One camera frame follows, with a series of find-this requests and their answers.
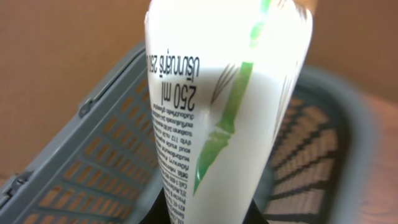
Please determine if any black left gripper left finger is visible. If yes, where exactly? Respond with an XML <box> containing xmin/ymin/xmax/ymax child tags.
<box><xmin>139</xmin><ymin>189</ymin><xmax>171</xmax><ymax>224</ymax></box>

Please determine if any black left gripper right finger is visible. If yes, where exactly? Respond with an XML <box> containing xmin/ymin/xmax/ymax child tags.
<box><xmin>243</xmin><ymin>200</ymin><xmax>269</xmax><ymax>224</ymax></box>

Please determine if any white tube with gold cap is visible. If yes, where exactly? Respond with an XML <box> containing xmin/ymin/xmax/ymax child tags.
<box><xmin>144</xmin><ymin>0</ymin><xmax>314</xmax><ymax>223</ymax></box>

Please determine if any grey plastic shopping basket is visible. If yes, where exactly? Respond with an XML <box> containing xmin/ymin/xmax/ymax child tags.
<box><xmin>1</xmin><ymin>44</ymin><xmax>377</xmax><ymax>223</ymax></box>

